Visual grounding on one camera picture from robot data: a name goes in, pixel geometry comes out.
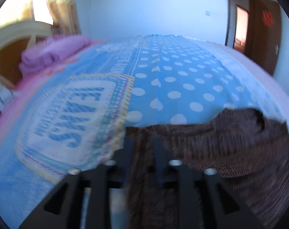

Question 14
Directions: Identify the folded pink blanket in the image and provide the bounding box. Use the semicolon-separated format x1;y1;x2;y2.
19;35;91;77

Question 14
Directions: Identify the brown knit sweater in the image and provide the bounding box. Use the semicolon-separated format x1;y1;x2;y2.
124;107;289;229

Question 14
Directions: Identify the brown door frame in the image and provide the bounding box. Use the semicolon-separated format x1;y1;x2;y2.
224;0;257;50

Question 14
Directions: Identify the wide yellow curtain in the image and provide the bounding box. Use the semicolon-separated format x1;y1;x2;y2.
0;0;34;32

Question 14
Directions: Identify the window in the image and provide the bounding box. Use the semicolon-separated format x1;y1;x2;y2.
32;0;54;25

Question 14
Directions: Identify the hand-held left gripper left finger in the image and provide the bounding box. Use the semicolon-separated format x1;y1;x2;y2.
19;134;133;229

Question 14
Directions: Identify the brown wooden door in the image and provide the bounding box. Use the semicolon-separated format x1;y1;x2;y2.
248;0;282;77

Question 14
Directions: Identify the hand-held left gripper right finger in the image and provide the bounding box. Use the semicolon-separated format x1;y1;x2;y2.
151;137;264;229

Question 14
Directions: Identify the red paper door decoration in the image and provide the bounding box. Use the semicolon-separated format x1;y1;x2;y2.
262;11;275;27

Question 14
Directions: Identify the blue pink dotted bedsheet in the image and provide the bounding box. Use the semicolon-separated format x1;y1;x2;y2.
0;34;289;229

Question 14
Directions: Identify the cream wooden headboard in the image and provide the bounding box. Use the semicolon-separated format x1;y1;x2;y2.
0;20;54;84

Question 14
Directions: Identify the narrow yellow curtain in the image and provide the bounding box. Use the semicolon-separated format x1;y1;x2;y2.
44;0;82;36

